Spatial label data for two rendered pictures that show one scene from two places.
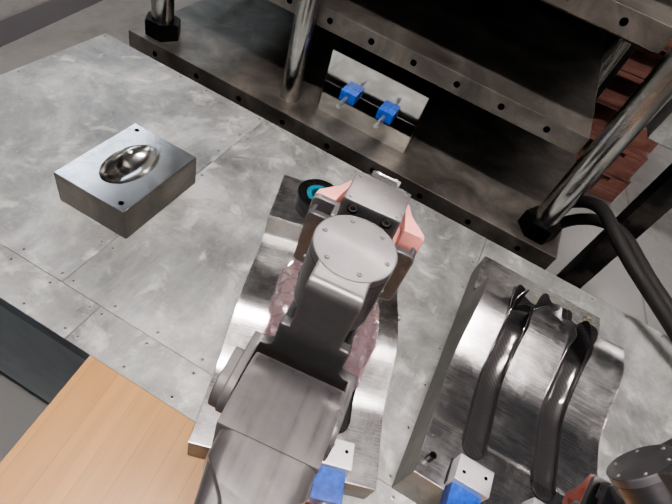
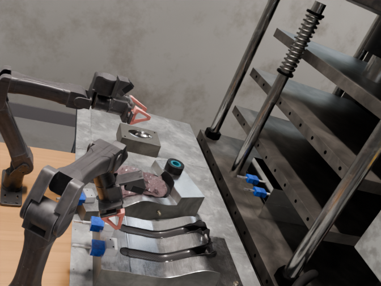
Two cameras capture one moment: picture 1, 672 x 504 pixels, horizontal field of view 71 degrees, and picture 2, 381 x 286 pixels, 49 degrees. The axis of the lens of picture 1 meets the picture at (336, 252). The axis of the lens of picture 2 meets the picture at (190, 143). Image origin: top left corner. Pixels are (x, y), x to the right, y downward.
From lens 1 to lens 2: 1.32 m
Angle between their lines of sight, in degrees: 50
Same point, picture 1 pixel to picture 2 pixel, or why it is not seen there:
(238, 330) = not seen: hidden behind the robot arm
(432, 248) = (213, 231)
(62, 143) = not seen: hidden behind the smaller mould
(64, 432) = (50, 155)
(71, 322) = (81, 147)
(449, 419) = (127, 221)
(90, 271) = not seen: hidden behind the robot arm
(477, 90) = (290, 189)
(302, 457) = (71, 89)
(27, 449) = (42, 150)
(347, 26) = (262, 148)
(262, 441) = (70, 86)
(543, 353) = (184, 242)
